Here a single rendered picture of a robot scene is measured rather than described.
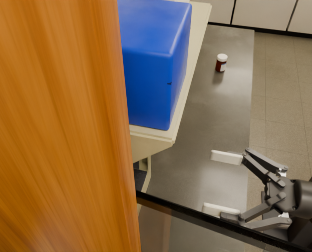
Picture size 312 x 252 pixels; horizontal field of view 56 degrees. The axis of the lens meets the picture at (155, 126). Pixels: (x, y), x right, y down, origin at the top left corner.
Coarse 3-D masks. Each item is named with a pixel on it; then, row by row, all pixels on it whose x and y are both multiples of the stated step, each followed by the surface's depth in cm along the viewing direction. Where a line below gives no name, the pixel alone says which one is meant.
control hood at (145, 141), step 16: (192, 16) 46; (208, 16) 47; (192, 32) 43; (192, 48) 40; (192, 64) 37; (176, 112) 31; (144, 128) 30; (176, 128) 30; (144, 144) 30; (160, 144) 29
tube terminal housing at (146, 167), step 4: (148, 156) 82; (140, 160) 86; (144, 160) 88; (148, 160) 83; (140, 164) 87; (144, 164) 88; (148, 164) 84; (140, 168) 87; (144, 168) 87; (148, 168) 86; (148, 172) 87; (148, 176) 88; (148, 180) 90; (144, 184) 84; (144, 188) 85; (144, 192) 86
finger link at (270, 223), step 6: (252, 222) 55; (258, 222) 55; (264, 222) 55; (270, 222) 55; (276, 222) 55; (282, 222) 55; (288, 222) 55; (252, 228) 54; (258, 228) 54; (264, 228) 55; (270, 228) 56; (282, 228) 56
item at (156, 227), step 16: (144, 208) 39; (160, 208) 38; (176, 208) 37; (144, 224) 43; (160, 224) 41; (176, 224) 39; (192, 224) 37; (208, 224) 36; (224, 224) 35; (144, 240) 48; (160, 240) 45; (176, 240) 43; (192, 240) 41; (208, 240) 39; (224, 240) 37; (240, 240) 36; (256, 240) 34; (272, 240) 34
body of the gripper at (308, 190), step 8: (280, 176) 62; (272, 184) 60; (288, 184) 60; (296, 184) 59; (304, 184) 57; (272, 192) 59; (288, 192) 59; (296, 192) 58; (304, 192) 56; (288, 200) 58; (296, 200) 57; (304, 200) 56; (280, 208) 57; (288, 208) 57; (296, 208) 57; (304, 208) 56; (296, 216) 58; (304, 216) 57
